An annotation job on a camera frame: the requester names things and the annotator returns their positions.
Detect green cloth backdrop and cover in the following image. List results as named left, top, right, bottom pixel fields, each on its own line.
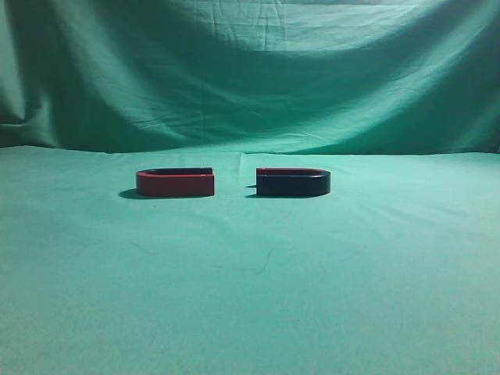
left=1, top=1, right=499, bottom=374

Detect dark blue front U-shaped magnet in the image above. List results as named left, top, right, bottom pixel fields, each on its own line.
left=255, top=167, right=331, bottom=197

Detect red front U-shaped magnet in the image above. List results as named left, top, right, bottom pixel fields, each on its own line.
left=136, top=167, right=215, bottom=198

